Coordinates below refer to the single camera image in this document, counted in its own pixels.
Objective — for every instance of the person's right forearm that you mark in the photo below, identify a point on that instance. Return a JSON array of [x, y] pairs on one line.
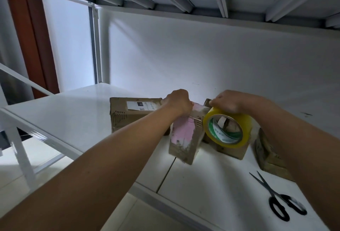
[[303, 148]]

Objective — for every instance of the pink carton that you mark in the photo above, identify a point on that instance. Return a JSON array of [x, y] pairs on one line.
[[186, 135]]

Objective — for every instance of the perforated white metal rack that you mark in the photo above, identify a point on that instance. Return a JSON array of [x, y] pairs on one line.
[[16, 143]]

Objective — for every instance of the white metal shelf rack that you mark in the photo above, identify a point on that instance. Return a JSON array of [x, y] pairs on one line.
[[69, 111]]

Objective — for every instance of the small cardboard box red label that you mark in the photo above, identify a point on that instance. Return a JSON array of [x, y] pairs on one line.
[[236, 151]]

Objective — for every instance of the red-brown door frame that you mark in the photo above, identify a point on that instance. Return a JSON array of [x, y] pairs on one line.
[[34, 42]]

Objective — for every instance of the yellow tape roll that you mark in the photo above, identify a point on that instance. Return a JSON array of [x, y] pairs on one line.
[[247, 127]]

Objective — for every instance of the person's right hand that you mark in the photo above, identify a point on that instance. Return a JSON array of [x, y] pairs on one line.
[[236, 101]]

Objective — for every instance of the person's left hand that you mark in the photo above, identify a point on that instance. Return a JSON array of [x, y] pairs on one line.
[[178, 101]]

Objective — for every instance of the long cardboard box white label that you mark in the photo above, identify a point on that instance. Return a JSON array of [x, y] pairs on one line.
[[125, 114]]

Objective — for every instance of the person's left forearm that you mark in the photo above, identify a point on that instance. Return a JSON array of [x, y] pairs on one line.
[[79, 180]]

